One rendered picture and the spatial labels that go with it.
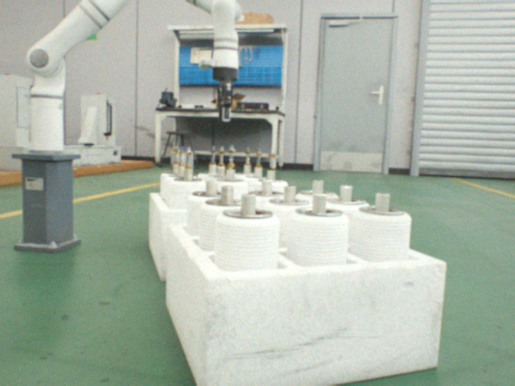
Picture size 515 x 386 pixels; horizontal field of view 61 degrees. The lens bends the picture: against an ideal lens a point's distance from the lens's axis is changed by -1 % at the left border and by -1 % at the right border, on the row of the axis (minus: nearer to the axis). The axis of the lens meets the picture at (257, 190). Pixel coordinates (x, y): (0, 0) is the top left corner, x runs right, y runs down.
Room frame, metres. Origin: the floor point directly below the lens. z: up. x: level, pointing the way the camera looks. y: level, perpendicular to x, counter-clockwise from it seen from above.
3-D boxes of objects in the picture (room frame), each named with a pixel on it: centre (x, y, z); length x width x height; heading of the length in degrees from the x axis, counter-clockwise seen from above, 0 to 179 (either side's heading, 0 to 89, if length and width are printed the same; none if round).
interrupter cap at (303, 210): (0.69, -0.10, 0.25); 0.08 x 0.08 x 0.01
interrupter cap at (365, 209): (0.73, -0.21, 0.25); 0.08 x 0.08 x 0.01
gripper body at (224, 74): (1.32, 0.11, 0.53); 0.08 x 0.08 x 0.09
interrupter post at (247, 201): (0.65, 0.01, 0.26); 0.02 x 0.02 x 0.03
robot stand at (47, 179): (1.39, 0.67, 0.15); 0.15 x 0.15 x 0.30; 79
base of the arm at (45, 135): (1.39, 0.67, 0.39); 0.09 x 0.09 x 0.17; 79
